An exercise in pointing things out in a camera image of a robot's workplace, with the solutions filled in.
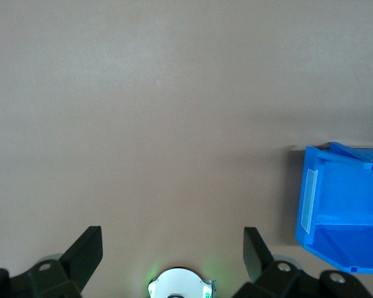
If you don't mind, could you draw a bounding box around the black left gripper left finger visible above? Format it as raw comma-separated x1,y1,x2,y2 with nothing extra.
0,225,103,298

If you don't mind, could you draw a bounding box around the brown table mat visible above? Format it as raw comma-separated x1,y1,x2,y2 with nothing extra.
0,0,373,298

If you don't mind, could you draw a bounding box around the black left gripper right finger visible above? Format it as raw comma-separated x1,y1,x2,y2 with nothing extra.
236,227,373,298

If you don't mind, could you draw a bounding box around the blue plastic storage bin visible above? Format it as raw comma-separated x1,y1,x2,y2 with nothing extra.
294,142,373,274

